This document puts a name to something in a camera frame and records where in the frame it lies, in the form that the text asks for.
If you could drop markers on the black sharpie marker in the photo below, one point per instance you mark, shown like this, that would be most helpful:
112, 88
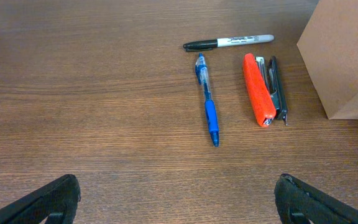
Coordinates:
204, 45

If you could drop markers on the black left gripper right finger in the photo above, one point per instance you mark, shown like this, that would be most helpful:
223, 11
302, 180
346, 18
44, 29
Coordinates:
299, 202

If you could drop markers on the brown cardboard box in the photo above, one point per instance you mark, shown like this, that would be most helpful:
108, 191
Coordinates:
329, 48

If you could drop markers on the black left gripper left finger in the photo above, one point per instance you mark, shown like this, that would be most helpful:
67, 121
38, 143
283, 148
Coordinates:
55, 202

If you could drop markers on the orange black stapler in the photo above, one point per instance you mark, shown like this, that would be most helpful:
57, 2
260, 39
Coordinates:
265, 89

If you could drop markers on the blue ballpoint pen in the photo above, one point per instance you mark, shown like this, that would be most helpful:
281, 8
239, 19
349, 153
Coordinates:
202, 75

